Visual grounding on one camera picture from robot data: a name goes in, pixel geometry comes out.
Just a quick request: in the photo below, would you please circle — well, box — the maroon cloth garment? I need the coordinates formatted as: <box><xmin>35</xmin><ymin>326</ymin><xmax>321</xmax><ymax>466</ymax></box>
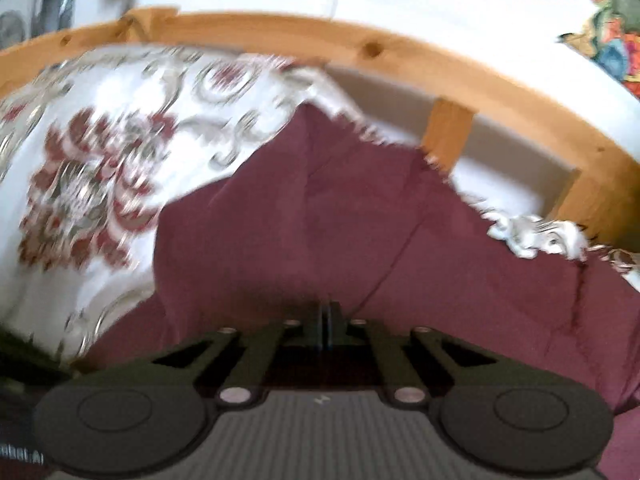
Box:
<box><xmin>84</xmin><ymin>105</ymin><xmax>639</xmax><ymax>479</ymax></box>

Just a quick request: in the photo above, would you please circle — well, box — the white floral bedspread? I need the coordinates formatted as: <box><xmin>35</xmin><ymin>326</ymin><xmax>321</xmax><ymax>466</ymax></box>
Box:
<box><xmin>0</xmin><ymin>44</ymin><xmax>640</xmax><ymax>366</ymax></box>

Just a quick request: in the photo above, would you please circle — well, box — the wooden bed frame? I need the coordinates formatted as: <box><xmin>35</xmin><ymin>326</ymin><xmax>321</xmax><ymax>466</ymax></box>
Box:
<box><xmin>1</xmin><ymin>8</ymin><xmax>639</xmax><ymax>249</ymax></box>

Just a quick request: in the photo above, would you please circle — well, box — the colourful floral wall cloth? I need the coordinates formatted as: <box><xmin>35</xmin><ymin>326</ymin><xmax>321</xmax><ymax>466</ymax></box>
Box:
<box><xmin>558</xmin><ymin>0</ymin><xmax>639</xmax><ymax>99</ymax></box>

